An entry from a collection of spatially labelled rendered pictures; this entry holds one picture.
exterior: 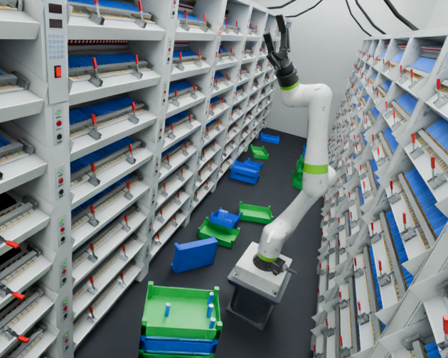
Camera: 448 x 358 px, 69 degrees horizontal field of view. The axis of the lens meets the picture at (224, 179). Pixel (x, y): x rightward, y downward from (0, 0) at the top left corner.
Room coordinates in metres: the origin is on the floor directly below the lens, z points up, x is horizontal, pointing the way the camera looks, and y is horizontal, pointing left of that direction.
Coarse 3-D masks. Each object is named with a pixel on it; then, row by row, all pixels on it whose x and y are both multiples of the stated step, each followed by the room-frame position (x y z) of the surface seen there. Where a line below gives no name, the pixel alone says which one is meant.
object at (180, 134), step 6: (198, 114) 2.24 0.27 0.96; (192, 120) 2.20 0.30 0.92; (198, 120) 2.24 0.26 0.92; (180, 126) 2.01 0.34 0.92; (198, 126) 2.20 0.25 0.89; (174, 132) 1.90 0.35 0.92; (180, 132) 1.94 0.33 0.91; (186, 132) 1.98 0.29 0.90; (192, 132) 2.11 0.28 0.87; (168, 138) 1.79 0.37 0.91; (180, 138) 1.89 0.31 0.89; (168, 144) 1.72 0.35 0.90; (162, 150) 1.67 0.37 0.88
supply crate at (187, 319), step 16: (160, 288) 1.03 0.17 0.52; (176, 288) 1.04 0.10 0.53; (160, 304) 0.99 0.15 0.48; (176, 304) 1.00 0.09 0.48; (192, 304) 1.02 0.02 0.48; (144, 320) 0.83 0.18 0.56; (160, 320) 0.91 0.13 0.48; (176, 320) 0.92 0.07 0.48; (192, 320) 0.94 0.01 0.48; (208, 320) 0.96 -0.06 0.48; (160, 336) 0.84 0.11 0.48; (176, 336) 0.85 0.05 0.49; (192, 336) 0.86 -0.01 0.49; (208, 336) 0.87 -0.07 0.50
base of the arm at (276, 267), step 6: (258, 258) 1.51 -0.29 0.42; (258, 264) 1.49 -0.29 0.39; (264, 264) 1.48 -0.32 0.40; (270, 264) 1.49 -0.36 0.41; (276, 264) 1.48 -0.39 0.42; (282, 264) 1.48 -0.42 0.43; (264, 270) 1.47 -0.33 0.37; (270, 270) 1.47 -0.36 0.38; (276, 270) 1.46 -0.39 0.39; (282, 270) 1.49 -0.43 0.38; (288, 270) 1.48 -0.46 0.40
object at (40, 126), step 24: (0, 48) 0.90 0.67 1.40; (24, 48) 0.89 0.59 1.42; (24, 120) 0.89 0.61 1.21; (48, 120) 0.88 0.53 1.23; (48, 144) 0.88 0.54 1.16; (48, 168) 0.88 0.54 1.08; (48, 192) 0.87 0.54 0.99; (48, 240) 0.88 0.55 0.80; (72, 288) 0.96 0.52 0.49; (48, 312) 0.88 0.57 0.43; (72, 312) 0.96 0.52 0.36; (72, 336) 0.96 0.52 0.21
